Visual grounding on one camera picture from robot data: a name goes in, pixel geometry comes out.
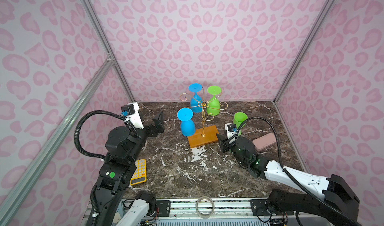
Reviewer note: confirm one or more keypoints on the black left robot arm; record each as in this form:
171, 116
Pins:
124, 145

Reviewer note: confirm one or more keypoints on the yellow calculator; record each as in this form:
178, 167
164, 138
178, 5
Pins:
140, 174

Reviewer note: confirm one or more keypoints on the gold wire rack wooden base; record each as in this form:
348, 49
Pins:
206, 134

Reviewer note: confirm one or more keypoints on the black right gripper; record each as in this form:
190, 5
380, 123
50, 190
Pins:
223, 143

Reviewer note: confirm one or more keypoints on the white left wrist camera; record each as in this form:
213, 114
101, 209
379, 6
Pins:
131, 114

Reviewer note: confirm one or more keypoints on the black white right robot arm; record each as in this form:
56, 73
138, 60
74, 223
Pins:
328, 197

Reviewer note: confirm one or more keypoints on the aluminium frame strut left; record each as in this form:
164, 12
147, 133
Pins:
21, 190

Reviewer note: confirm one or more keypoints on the green wine glass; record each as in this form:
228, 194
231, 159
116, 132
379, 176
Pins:
239, 118
213, 104

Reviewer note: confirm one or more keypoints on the pink pencil case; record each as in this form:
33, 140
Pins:
264, 141

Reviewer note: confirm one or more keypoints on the blue wine glass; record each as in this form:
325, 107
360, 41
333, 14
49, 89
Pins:
196, 100
185, 115

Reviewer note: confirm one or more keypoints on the aluminium front rail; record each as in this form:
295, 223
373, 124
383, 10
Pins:
147, 210

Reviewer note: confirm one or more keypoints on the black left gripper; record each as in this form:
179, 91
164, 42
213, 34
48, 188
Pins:
153, 132

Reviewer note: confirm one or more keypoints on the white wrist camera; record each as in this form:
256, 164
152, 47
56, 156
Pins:
232, 131
131, 114

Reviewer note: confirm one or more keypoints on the clear tape roll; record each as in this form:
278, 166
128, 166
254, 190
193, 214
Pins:
205, 207

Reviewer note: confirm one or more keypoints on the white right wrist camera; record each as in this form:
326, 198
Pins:
232, 131

